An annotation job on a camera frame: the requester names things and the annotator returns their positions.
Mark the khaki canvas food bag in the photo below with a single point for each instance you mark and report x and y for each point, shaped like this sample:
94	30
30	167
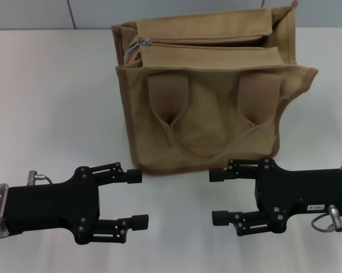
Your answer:
205	119

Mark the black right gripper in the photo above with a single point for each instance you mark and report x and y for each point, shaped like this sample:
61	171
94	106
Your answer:
298	190

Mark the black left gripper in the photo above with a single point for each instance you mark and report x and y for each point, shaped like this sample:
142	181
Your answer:
54	204

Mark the silver metal zipper pull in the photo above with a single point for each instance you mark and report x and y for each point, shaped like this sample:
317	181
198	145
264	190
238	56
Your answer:
137	45

